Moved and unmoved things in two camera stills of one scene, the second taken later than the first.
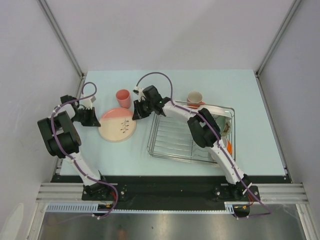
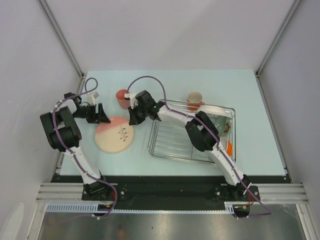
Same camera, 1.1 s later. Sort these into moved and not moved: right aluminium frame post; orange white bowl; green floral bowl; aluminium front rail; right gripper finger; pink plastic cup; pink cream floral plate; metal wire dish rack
Moved: pink cream floral plate; right gripper finger
Not moved: right aluminium frame post; pink plastic cup; orange white bowl; aluminium front rail; green floral bowl; metal wire dish rack
